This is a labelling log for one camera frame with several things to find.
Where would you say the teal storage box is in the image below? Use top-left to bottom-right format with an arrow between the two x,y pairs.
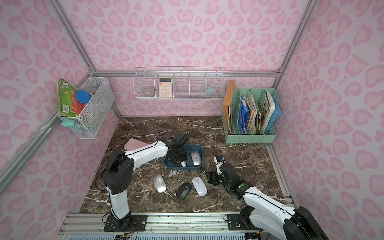
163,145 -> 204,171

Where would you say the black Lecoo mouse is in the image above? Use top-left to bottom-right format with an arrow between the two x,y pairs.
176,182 -> 192,200

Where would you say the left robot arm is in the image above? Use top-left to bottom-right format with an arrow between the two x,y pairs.
101,133 -> 188,221

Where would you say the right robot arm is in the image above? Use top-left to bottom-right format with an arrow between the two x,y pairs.
206,162 -> 328,240

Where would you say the silver white mouse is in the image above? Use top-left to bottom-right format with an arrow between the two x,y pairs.
191,151 -> 202,167

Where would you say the pink pencil case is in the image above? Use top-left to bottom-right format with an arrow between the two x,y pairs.
124,138 -> 149,151

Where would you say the pink calculator in basket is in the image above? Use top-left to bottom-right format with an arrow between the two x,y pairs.
158,77 -> 173,98

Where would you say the green file organizer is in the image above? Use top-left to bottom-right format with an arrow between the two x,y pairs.
222,88 -> 279,144

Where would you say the brown folder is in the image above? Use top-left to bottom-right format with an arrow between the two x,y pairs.
223,80 -> 236,135

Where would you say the light blue folder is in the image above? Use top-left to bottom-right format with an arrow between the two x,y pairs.
265,98 -> 281,134

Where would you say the blue round lid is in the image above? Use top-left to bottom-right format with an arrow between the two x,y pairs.
75,90 -> 92,104

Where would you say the mint green clip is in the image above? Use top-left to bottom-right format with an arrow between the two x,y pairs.
61,118 -> 81,131

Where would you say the green card package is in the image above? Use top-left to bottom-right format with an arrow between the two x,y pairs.
58,79 -> 78,117

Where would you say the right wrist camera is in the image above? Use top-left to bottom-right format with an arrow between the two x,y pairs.
214,155 -> 225,175

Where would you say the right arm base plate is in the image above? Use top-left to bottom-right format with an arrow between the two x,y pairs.
223,213 -> 259,231

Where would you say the white wire shelf basket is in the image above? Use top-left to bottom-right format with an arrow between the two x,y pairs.
133,67 -> 226,100

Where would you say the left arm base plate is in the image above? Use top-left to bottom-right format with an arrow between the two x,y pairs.
104,215 -> 148,233

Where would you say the white wire basket left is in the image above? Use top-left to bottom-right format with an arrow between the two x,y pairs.
59,77 -> 115,140

